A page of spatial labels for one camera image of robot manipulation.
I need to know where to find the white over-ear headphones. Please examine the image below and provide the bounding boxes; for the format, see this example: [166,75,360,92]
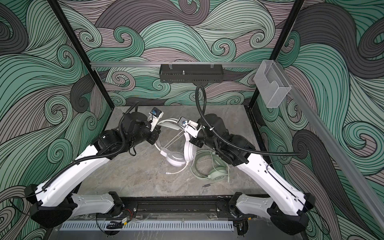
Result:
[155,119,197,168]

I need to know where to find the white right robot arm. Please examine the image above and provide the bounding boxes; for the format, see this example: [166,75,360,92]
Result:
[181,114,316,235]

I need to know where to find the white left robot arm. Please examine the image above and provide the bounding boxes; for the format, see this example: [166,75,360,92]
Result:
[25,108,163,229]

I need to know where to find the green over-ear headphones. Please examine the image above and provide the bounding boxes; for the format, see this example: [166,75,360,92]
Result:
[208,151,230,182]

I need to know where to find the black perforated metal tray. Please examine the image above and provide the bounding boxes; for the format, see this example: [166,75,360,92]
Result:
[159,64,224,85]

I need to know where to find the green headphone cable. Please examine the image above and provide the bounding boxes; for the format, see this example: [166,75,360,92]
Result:
[188,149,238,188]

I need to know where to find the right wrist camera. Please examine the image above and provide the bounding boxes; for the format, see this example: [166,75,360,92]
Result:
[178,117,200,139]

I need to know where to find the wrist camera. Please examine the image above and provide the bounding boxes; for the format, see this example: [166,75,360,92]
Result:
[148,107,164,132]
[178,117,200,139]

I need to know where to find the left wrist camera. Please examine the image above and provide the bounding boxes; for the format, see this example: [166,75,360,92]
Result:
[148,107,164,132]

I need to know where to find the black corrugated hose right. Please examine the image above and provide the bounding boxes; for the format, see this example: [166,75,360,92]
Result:
[194,85,301,157]

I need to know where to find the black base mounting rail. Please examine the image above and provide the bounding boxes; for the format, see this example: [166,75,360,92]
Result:
[59,196,289,218]

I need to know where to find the clear plastic wall holder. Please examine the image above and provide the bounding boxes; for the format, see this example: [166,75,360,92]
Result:
[254,60,292,108]

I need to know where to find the white slotted cable duct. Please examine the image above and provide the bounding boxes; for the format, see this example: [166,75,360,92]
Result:
[60,220,234,232]

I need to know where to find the black corner frame post right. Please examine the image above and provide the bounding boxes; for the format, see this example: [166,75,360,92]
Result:
[249,1,304,111]

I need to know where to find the black corner frame post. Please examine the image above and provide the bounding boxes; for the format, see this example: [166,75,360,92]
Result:
[249,1,304,111]
[47,0,115,110]

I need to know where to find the black corner frame post left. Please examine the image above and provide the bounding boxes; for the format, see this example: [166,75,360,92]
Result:
[47,0,115,110]

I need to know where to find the aluminium rail right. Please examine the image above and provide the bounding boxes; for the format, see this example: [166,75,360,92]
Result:
[274,62,384,230]

